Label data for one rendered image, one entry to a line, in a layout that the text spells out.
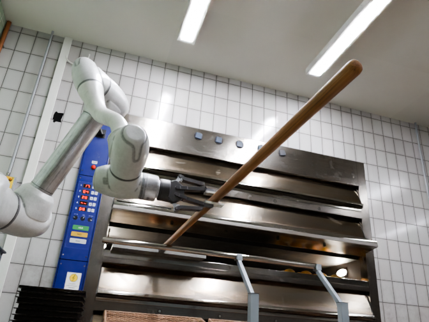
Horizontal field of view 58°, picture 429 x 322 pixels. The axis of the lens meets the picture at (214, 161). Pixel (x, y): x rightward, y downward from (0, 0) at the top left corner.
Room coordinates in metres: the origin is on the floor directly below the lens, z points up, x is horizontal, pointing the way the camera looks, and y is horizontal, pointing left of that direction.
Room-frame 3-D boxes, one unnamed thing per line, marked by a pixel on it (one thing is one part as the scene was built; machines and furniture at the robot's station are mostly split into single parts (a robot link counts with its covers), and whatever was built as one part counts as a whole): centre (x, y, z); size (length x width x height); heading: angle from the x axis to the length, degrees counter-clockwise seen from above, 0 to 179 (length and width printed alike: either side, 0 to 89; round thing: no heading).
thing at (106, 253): (2.54, -0.25, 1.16); 1.80 x 0.06 x 0.04; 106
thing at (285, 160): (2.54, -0.25, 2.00); 1.80 x 0.08 x 0.21; 106
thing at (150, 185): (1.23, 0.21, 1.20); 0.09 x 0.06 x 0.09; 17
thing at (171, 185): (1.25, 0.14, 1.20); 0.09 x 0.07 x 0.08; 107
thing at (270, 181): (2.51, -0.26, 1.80); 1.79 x 0.11 x 0.19; 106
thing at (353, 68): (1.35, 0.01, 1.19); 1.71 x 0.03 x 0.03; 16
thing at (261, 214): (2.51, -0.26, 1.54); 1.79 x 0.11 x 0.19; 106
